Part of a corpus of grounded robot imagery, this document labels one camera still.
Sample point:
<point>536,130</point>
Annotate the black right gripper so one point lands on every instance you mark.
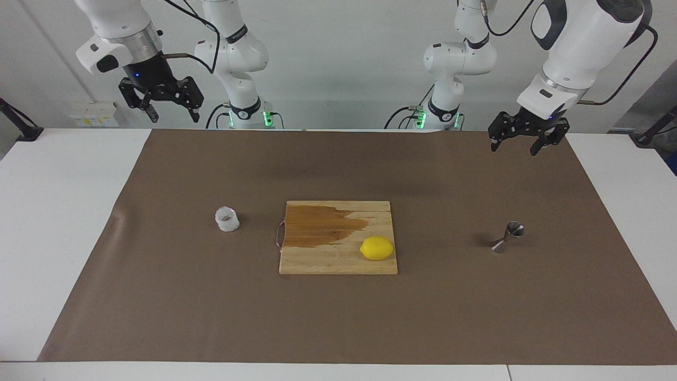
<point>151,76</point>

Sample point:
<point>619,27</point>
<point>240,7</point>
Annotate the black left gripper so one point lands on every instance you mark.
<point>537,124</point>

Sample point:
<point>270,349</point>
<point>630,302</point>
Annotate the steel double jigger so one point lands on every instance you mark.
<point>512,230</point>

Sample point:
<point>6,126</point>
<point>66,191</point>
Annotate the clear plastic cup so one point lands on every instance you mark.
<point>228,224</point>

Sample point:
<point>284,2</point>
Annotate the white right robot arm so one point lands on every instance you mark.
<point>121,21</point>

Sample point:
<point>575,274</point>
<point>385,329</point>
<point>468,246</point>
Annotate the white yellow box stack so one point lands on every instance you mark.
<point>92,114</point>

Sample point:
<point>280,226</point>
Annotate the black clamp stand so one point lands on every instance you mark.
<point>648,138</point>
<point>24,131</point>

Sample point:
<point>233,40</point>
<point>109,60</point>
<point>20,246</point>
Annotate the blue box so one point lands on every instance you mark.
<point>673,165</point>

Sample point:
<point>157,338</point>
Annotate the yellow lemon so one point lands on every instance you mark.
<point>376,248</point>

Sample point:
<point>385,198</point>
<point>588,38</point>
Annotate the brown paper table mat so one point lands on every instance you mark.
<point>158,296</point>

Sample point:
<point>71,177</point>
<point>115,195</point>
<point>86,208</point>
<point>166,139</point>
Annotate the wooden cutting board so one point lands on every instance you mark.
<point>328,259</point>

